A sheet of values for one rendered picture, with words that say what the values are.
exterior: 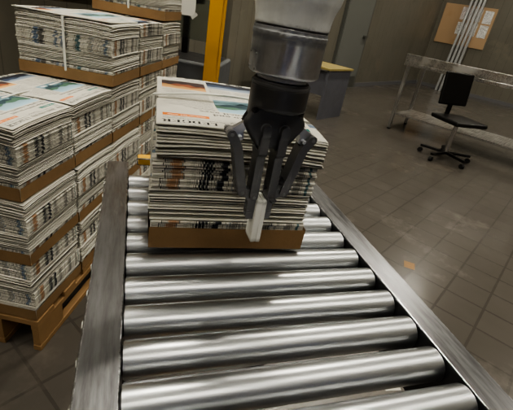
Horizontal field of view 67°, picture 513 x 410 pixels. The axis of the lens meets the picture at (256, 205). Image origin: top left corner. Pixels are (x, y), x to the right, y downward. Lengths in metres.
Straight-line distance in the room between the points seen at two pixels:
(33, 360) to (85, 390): 1.13
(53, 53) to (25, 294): 0.90
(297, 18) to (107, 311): 0.45
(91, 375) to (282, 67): 0.42
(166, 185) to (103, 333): 0.24
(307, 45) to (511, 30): 11.86
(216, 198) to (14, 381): 1.11
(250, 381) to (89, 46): 1.42
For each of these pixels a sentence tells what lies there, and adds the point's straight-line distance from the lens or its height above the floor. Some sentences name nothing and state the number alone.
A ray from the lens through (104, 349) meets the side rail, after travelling 0.55.
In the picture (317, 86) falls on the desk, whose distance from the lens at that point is 5.40.
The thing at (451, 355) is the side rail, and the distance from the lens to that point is 0.67.
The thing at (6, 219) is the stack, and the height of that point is 0.53.
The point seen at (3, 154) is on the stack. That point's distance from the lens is 1.25.
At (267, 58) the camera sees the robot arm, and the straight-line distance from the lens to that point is 0.47.
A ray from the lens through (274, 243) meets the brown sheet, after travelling 0.73.
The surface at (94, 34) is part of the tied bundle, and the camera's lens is 1.68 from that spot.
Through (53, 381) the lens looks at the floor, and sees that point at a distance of 1.56.
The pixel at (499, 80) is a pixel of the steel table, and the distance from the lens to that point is 5.39.
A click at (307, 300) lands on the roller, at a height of 0.80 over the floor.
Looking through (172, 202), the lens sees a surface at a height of 0.90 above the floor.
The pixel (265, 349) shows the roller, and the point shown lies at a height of 0.79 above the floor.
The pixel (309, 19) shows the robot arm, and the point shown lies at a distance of 0.46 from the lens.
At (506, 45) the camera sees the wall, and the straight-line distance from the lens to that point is 12.27.
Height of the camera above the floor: 1.21
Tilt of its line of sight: 27 degrees down
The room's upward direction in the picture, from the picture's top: 11 degrees clockwise
